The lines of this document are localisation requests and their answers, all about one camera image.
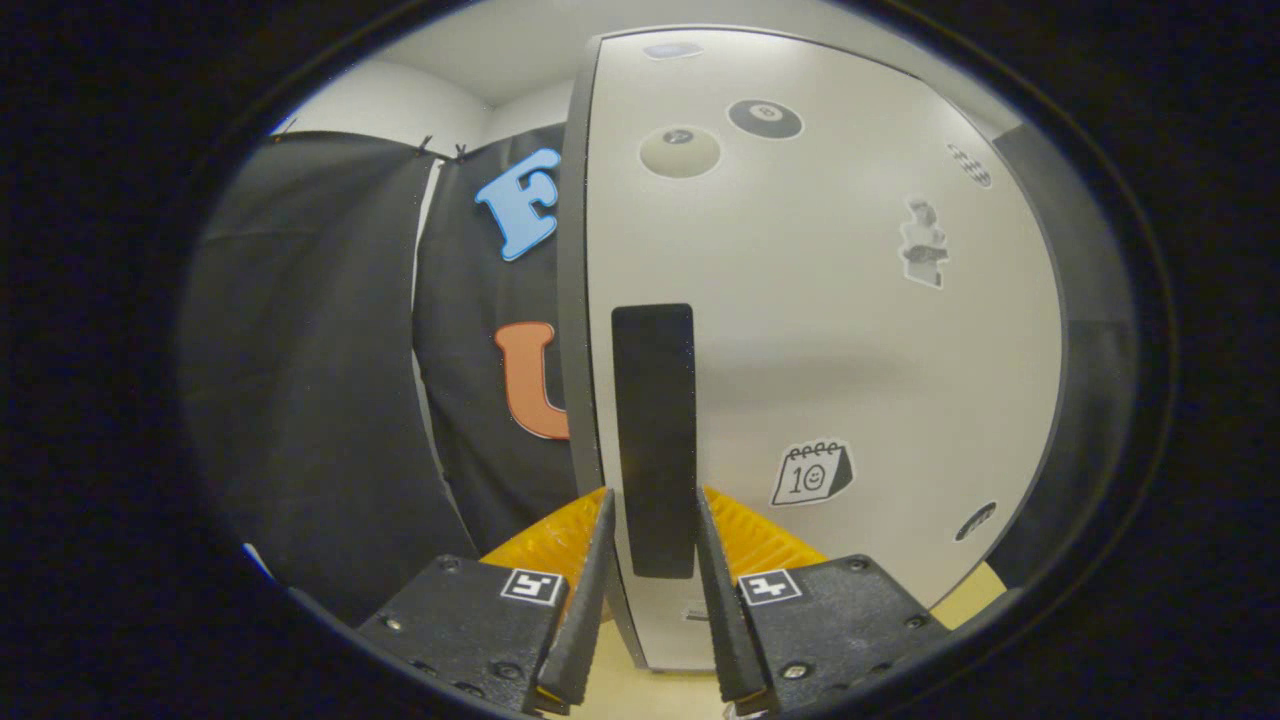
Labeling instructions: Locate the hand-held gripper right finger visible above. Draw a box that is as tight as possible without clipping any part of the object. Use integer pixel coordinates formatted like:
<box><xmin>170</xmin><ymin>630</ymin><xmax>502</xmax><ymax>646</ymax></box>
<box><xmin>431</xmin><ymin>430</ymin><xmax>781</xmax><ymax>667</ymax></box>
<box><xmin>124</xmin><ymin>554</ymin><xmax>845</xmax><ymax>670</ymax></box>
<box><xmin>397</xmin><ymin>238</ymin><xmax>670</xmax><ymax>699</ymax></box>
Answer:
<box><xmin>695</xmin><ymin>485</ymin><xmax>951</xmax><ymax>716</ymax></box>

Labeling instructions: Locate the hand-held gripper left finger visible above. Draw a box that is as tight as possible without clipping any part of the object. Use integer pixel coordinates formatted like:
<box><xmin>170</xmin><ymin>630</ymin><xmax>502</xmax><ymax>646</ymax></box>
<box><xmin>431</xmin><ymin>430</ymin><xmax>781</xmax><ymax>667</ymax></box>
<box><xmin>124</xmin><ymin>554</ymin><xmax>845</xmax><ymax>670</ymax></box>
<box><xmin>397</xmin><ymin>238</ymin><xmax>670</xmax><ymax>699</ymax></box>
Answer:
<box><xmin>355</xmin><ymin>487</ymin><xmax>617</xmax><ymax>716</ymax></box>

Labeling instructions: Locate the black door handle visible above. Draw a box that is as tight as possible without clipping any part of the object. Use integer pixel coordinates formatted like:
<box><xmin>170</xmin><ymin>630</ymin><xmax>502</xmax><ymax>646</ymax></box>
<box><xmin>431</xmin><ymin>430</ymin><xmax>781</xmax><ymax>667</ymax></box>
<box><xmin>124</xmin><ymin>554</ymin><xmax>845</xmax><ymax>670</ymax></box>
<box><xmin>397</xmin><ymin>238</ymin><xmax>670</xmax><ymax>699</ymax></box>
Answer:
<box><xmin>611</xmin><ymin>303</ymin><xmax>698</xmax><ymax>581</ymax></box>

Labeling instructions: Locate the grey shoe cabinet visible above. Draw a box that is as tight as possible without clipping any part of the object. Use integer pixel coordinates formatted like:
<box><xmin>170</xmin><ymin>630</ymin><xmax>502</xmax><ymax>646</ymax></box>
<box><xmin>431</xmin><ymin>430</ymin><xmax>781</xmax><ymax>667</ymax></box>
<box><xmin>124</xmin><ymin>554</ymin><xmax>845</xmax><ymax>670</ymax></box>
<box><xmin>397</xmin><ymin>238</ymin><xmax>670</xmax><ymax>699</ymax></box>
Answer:
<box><xmin>555</xmin><ymin>25</ymin><xmax>1076</xmax><ymax>671</ymax></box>

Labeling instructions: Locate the beige shoe cabinet door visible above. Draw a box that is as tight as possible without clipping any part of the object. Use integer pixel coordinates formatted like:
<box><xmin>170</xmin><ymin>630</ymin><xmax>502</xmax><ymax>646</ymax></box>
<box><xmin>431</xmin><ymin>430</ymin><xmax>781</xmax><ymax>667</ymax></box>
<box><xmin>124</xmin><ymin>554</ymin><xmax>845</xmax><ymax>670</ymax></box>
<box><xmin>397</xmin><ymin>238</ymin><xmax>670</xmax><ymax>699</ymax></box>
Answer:
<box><xmin>585</xmin><ymin>28</ymin><xmax>1066</xmax><ymax>671</ymax></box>

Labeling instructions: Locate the black backdrop cloth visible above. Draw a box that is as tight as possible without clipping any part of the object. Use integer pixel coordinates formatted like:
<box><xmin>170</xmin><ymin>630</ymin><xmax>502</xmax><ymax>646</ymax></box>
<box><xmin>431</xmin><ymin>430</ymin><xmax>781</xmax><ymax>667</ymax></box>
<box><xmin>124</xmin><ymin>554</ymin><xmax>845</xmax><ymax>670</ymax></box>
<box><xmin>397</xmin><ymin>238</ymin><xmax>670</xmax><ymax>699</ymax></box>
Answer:
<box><xmin>180</xmin><ymin>120</ymin><xmax>1141</xmax><ymax>626</ymax></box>

